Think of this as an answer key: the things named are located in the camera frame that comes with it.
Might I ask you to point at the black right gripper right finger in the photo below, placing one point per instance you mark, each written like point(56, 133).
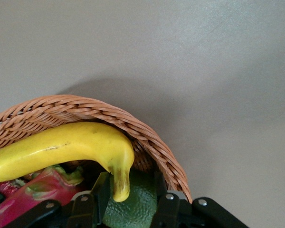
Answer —
point(166, 209)

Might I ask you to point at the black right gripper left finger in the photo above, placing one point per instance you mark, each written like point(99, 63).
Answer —
point(99, 197)

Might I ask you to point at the yellow banana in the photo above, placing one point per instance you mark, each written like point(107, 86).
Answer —
point(61, 147)

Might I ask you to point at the green avocado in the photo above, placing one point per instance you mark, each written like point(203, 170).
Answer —
point(137, 206)

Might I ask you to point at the pink dragon fruit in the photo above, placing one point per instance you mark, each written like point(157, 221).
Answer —
point(38, 190)

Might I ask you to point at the brown wicker basket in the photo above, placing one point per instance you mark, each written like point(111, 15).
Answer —
point(85, 109)

